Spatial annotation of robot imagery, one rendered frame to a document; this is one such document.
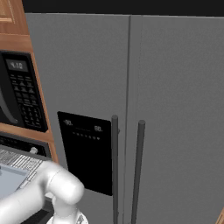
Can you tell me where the black microwave oven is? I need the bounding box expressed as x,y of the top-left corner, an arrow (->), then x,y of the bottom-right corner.
0,50 -> 49,134

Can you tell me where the black built-in oven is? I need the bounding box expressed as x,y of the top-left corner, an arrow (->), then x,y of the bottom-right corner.
0,130 -> 57,224

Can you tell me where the pale blue oven tray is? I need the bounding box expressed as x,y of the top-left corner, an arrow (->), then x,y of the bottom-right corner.
0,164 -> 31,200

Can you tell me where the grey fridge door with dispenser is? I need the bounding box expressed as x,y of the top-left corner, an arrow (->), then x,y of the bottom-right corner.
24,12 -> 131,224

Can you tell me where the plain grey fridge door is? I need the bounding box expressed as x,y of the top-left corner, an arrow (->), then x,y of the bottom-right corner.
122,15 -> 224,224

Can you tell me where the wooden appliance cabinet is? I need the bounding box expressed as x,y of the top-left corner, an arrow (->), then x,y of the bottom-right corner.
0,0 -> 60,165

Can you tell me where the wooden cupboard door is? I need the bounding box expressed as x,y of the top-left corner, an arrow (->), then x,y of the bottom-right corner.
0,0 -> 32,37

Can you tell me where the wooden cabinet corner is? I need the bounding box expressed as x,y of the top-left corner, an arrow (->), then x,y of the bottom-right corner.
214,207 -> 224,224

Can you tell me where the dark grey fridge door handle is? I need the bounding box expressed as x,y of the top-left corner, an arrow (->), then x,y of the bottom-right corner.
110,114 -> 121,224
129,119 -> 146,224

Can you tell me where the silver wire oven rack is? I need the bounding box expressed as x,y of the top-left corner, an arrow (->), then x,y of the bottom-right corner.
0,148 -> 46,193

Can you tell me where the grey curved microwave handle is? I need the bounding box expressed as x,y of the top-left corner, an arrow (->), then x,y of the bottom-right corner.
0,87 -> 19,126

